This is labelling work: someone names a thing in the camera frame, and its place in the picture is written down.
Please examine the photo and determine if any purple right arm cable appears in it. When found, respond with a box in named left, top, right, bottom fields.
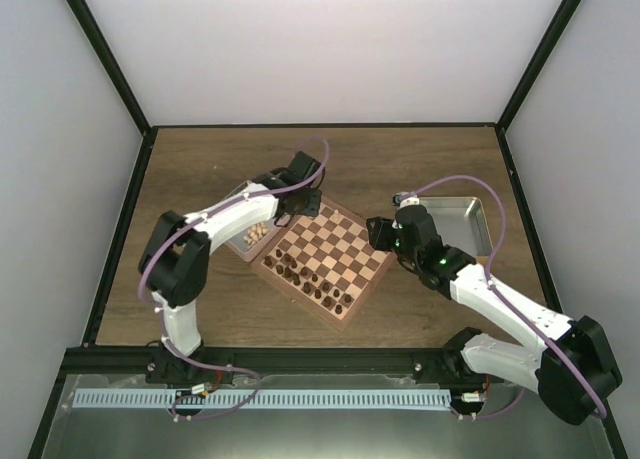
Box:
left=414, top=174, right=609, bottom=420

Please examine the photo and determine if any wooden chess board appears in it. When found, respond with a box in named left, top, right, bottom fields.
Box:
left=251, top=197, right=395, bottom=331

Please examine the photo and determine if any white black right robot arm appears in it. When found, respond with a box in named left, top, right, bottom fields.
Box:
left=366, top=199, right=622, bottom=425

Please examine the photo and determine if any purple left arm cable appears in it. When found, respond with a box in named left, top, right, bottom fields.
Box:
left=137, top=136, right=331, bottom=423

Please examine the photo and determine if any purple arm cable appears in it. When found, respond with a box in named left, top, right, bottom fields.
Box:
left=137, top=136, right=331, bottom=423
left=414, top=174, right=609, bottom=420

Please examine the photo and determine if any pink metal tin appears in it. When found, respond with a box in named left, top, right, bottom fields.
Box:
left=215, top=181, right=279, bottom=262

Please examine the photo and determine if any black aluminium frame rail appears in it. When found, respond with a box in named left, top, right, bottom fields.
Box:
left=60, top=346, right=484, bottom=384

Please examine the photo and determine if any yellow bear tin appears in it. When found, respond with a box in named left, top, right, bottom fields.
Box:
left=419, top=197, right=493, bottom=264

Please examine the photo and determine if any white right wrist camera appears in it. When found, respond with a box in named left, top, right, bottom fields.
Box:
left=392, top=192, right=420, bottom=208

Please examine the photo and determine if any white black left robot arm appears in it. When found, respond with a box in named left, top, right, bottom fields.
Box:
left=138, top=151, right=327, bottom=383

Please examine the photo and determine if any light blue slotted cable duct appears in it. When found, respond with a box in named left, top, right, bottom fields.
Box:
left=73, top=388, right=451, bottom=411

